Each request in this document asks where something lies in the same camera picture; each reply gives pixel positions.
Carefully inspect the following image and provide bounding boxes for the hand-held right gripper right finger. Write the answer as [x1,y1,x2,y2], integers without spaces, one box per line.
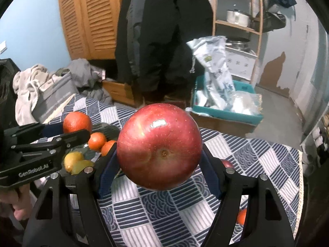
[199,149,296,247]

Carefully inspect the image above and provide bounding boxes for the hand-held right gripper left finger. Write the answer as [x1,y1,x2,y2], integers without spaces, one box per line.
[23,140,122,247]

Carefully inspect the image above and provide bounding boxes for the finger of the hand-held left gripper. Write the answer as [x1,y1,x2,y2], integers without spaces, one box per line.
[12,130,91,158]
[4,122,64,141]

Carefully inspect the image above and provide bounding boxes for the yellow-red apple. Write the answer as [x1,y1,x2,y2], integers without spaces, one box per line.
[64,151,85,173]

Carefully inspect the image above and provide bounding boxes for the large orange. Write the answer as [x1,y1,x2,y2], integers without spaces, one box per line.
[63,112,92,134]

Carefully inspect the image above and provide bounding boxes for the large yellow-green pear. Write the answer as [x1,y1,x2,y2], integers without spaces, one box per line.
[71,160,95,175]

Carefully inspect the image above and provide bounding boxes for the small tangerine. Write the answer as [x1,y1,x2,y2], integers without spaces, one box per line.
[236,208,248,225]
[101,140,117,157]
[88,132,107,152]

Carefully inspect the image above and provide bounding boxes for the clear glass plate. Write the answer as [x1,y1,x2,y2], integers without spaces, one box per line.
[31,122,122,186]

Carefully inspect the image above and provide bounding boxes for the person's left hand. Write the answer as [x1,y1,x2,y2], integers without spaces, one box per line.
[0,183,36,222]

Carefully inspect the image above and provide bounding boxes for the beige blanket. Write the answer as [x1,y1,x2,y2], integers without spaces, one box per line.
[13,64,56,127]

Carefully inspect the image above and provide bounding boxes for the blue white checked tablecloth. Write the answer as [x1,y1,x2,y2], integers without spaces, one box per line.
[33,94,304,247]

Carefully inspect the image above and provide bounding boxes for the flat cardboard box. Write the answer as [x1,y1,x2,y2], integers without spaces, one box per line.
[190,111,258,137]

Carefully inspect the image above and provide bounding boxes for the black bag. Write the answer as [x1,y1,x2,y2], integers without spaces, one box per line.
[0,58,21,132]

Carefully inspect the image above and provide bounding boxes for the grey clothing pile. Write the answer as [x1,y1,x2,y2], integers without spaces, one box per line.
[53,59,114,105]

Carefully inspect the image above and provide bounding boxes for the teal plastic crate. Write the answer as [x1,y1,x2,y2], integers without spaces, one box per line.
[191,78,265,126]

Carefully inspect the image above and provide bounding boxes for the wooden box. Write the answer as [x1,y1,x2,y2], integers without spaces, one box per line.
[102,79,136,107]

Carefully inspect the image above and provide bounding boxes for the clear plastic bag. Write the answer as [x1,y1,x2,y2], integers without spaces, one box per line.
[230,91,263,116]

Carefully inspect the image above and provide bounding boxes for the white plastic bag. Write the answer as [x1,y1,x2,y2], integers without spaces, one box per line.
[186,35,236,110]

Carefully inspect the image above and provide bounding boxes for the metal shoe rack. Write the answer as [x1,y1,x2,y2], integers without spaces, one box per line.
[300,113,329,177]

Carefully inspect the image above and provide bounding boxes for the white shoe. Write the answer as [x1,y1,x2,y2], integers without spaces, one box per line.
[312,127,325,145]

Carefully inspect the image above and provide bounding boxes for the white patterned box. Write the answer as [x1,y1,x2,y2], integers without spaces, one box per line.
[225,49,258,82]

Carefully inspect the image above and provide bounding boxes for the grey jacket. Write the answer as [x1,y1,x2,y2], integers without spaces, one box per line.
[127,0,142,77]

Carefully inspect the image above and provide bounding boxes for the wooden louvered cabinet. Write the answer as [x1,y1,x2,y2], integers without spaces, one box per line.
[57,0,129,61]

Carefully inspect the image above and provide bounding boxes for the metal steamer pot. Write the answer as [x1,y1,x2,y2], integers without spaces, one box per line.
[226,38,250,51]

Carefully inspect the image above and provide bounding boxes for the grey tall cabinet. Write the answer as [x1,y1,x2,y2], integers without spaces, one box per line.
[300,18,329,141]

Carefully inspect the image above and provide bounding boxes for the black jacket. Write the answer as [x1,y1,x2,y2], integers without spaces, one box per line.
[114,0,214,101]

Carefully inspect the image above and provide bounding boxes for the white door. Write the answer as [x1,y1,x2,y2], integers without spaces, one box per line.
[259,0,313,99]

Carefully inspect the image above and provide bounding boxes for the wooden shelf rack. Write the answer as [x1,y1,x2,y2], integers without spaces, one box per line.
[212,0,264,86]

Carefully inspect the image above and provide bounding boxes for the dark pan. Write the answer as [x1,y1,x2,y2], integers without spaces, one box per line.
[262,12,287,33]

